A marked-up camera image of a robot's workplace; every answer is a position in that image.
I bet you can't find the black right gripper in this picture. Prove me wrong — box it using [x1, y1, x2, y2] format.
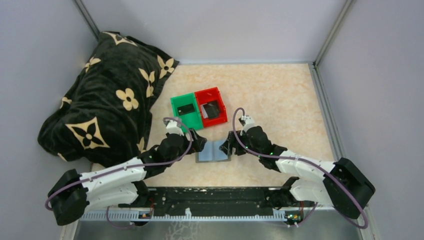
[219, 130, 262, 158]

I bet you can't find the grey leather card holder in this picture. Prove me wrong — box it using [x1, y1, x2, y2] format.
[195, 139, 231, 163]

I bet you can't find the silver grey credit card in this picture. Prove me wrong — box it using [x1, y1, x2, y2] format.
[201, 106, 208, 119]

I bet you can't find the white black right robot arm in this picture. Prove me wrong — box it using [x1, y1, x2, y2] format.
[219, 126, 376, 219]

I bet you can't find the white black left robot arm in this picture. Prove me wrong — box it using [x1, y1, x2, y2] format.
[45, 128, 207, 226]

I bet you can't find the green plastic bin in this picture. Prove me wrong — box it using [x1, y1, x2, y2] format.
[170, 92, 204, 130]

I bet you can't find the red plastic bin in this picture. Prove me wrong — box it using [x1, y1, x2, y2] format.
[194, 87, 228, 128]

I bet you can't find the black floral plush blanket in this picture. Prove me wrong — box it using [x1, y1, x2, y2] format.
[37, 31, 179, 168]

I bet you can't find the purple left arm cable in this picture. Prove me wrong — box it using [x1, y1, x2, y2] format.
[44, 117, 194, 229]

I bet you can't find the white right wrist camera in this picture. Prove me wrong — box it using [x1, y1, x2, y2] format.
[239, 115, 256, 133]

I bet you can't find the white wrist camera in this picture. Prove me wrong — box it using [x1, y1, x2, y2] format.
[163, 117, 184, 136]
[239, 115, 256, 133]

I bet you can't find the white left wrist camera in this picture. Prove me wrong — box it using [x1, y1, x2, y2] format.
[163, 117, 184, 136]

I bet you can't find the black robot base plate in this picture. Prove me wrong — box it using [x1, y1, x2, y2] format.
[118, 186, 316, 219]

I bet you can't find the slotted grey cable duct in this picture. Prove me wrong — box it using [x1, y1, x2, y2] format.
[79, 209, 304, 223]

